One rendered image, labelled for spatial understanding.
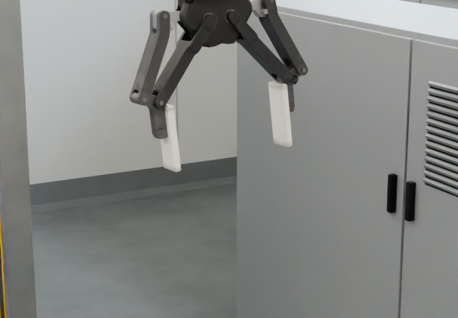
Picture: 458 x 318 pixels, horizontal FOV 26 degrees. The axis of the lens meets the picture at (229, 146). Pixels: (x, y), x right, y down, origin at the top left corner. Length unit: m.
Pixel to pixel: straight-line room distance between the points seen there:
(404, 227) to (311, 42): 0.74
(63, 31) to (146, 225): 1.24
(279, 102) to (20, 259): 1.02
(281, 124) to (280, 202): 2.59
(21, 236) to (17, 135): 0.20
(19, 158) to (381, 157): 1.46
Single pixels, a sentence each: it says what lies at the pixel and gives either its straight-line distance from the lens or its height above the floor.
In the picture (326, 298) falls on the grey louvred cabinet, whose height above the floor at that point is 0.47.
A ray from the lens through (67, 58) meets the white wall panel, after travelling 5.97.
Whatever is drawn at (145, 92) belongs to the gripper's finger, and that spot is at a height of 1.64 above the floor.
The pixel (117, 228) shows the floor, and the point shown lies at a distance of 5.67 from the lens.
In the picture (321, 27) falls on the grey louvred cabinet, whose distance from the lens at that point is 3.32.
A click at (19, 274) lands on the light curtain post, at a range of 2.02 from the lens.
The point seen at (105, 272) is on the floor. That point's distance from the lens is 5.04.
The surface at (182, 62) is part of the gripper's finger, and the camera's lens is 1.02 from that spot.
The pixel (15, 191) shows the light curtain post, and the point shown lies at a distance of 1.96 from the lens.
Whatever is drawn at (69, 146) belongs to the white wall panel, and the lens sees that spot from 6.07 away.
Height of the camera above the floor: 1.83
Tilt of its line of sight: 14 degrees down
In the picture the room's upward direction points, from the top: straight up
